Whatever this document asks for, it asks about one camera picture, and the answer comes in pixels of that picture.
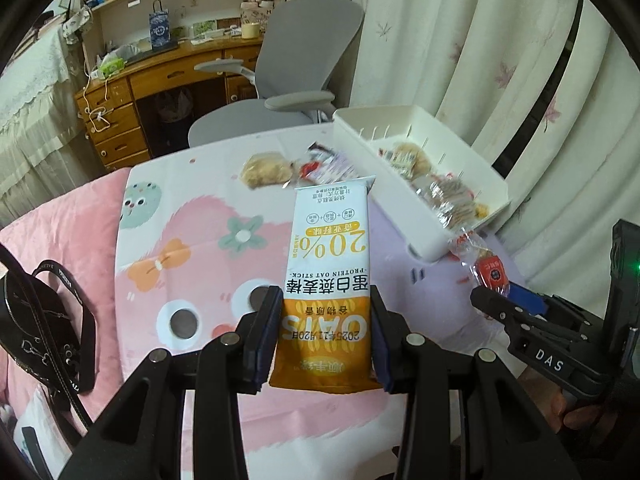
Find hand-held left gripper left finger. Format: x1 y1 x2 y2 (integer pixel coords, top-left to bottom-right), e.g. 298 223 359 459
60 285 284 480

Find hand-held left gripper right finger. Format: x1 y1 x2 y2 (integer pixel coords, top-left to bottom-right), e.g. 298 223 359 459
370 293 581 480

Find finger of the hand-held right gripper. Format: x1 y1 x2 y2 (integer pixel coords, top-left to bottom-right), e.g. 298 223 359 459
470 285 532 334
507 282 547 317

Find clear packet with red label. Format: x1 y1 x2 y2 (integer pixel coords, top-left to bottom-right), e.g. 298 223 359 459
447 227 512 297

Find white orange oat stick packet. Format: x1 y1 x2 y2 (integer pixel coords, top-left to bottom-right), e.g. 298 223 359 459
268 175 384 394

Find white plastic bin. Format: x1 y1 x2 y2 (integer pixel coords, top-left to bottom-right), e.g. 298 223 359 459
332 104 512 262

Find person's right hand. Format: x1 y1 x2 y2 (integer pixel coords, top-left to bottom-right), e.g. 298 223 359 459
562 400 624 434

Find person's black clothing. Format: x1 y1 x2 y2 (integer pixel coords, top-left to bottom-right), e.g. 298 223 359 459
520 370 640 480

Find brown nut clear packet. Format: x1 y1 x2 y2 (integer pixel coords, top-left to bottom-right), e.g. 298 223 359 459
413 172 480 229

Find cartoon printed tablecloth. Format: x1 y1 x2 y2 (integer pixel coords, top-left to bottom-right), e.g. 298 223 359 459
114 127 527 480

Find puffed snack clear packet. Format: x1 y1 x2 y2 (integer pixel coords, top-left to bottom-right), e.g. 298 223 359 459
240 152 294 189

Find bread packet with barcode label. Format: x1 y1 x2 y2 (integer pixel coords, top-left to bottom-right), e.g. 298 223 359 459
379 142 432 179

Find red white snack packet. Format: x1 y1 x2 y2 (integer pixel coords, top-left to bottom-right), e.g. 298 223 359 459
299 142 357 184

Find black handbag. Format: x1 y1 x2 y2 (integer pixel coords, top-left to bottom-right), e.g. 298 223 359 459
0 244 97 433

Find pink bed blanket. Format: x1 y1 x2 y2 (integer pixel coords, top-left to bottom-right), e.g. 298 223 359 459
0 179 132 480

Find dark bin under desk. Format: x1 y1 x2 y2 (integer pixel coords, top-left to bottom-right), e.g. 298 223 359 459
154 89 194 124

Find white floral curtain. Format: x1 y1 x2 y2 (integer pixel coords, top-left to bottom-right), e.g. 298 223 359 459
345 0 640 287

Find wooden desk with shelves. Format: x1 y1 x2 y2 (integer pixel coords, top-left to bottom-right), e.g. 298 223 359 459
75 0 292 169

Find grey office chair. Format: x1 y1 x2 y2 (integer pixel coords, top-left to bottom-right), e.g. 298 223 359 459
188 0 367 149

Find green tissue pack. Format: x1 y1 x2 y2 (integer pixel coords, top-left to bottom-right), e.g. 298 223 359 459
97 44 142 80

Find blue paper gift bag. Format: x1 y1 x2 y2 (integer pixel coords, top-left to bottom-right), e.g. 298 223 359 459
148 0 174 50

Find white lace cloth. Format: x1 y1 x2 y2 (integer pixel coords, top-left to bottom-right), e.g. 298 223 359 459
0 10 99 227

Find floral cloth bag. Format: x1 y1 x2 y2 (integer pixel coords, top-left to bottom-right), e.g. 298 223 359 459
60 7 94 44

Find white charger cable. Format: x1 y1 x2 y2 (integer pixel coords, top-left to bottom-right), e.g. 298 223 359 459
82 73 114 134

